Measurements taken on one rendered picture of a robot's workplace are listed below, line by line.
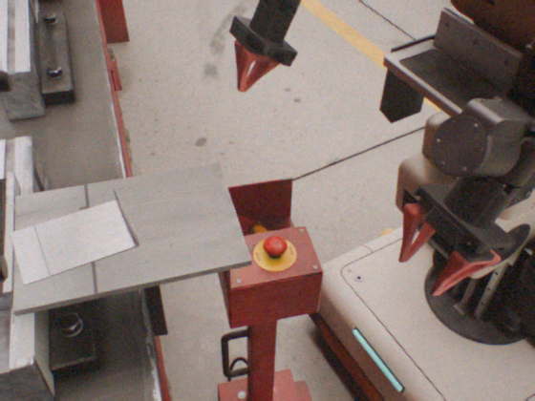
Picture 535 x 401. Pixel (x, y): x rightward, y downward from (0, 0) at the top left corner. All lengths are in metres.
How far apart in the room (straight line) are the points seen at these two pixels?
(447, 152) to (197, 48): 2.48
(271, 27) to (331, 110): 1.71
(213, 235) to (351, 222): 1.42
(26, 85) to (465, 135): 0.78
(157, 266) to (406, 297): 0.99
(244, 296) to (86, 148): 0.37
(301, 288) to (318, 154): 1.42
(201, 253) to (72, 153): 0.42
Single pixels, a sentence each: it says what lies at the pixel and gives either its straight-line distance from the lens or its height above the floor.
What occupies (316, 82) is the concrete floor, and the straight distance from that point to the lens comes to 2.75.
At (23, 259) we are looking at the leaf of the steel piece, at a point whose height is 1.00.
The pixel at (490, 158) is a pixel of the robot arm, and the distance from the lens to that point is 0.57.
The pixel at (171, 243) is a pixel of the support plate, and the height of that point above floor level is 1.00.
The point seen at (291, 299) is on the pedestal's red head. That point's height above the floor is 0.72.
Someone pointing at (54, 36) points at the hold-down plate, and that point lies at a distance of 1.32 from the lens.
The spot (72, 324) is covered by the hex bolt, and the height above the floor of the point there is 0.92.
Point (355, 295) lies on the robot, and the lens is 1.57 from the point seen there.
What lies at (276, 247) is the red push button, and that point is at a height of 0.81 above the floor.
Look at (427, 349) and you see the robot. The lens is 1.52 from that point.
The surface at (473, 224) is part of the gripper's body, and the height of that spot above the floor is 1.09.
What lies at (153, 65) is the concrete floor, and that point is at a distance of 2.88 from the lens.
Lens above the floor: 1.54
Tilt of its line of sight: 46 degrees down
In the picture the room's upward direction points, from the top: 1 degrees clockwise
